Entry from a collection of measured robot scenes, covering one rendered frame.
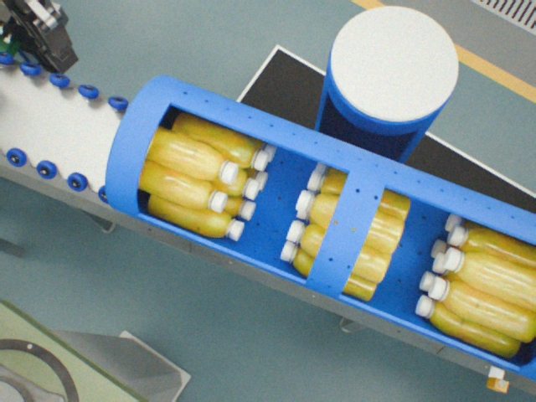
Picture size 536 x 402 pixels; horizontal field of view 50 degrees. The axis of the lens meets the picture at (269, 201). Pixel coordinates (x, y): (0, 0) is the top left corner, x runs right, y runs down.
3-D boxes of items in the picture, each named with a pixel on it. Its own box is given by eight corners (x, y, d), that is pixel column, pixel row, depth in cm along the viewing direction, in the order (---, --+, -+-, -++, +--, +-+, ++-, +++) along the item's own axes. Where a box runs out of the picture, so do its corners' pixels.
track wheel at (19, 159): (1, 154, 127) (7, 150, 128) (13, 171, 128) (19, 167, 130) (12, 148, 124) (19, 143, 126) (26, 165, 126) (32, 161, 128)
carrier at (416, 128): (304, 144, 214) (305, 218, 207) (327, 6, 130) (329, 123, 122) (381, 144, 214) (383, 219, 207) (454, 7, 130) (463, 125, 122)
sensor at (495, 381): (497, 391, 120) (507, 393, 116) (484, 386, 121) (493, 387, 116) (507, 356, 122) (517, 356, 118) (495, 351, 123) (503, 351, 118)
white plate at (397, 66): (330, 4, 129) (329, 7, 130) (332, 120, 121) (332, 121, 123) (454, 6, 128) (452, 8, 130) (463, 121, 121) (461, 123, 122)
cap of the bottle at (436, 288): (435, 298, 108) (426, 295, 108) (443, 279, 108) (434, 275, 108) (440, 301, 104) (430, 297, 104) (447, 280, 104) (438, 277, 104)
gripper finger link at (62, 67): (56, 28, 69) (60, 31, 69) (75, 56, 76) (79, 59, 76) (38, 43, 69) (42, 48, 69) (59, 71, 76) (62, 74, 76)
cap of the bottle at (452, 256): (454, 271, 101) (444, 268, 101) (450, 270, 105) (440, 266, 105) (462, 251, 101) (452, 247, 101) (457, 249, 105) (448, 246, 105)
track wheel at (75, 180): (63, 174, 124) (68, 170, 126) (68, 192, 127) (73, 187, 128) (80, 176, 123) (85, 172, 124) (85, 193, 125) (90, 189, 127)
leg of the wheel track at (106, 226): (111, 235, 221) (52, 190, 160) (98, 229, 221) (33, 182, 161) (118, 222, 222) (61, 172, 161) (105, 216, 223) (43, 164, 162)
